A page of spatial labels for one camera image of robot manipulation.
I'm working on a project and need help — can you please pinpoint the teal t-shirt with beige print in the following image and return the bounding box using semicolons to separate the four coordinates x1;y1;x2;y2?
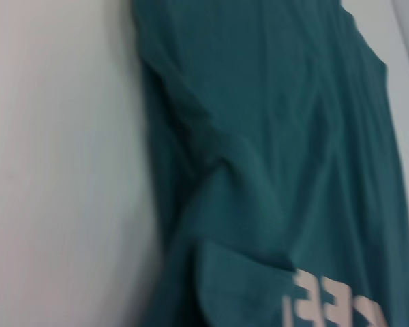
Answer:
131;0;402;327

